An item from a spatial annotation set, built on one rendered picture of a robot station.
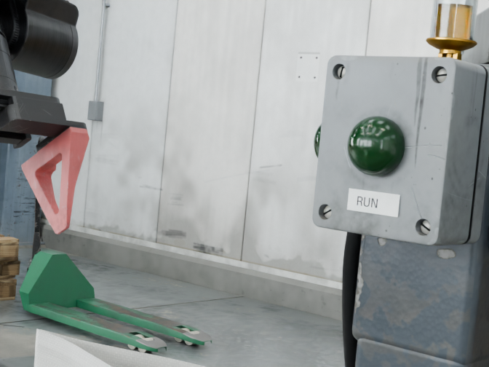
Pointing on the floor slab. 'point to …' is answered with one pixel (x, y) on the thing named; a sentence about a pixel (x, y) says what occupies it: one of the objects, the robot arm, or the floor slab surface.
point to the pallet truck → (30, 291)
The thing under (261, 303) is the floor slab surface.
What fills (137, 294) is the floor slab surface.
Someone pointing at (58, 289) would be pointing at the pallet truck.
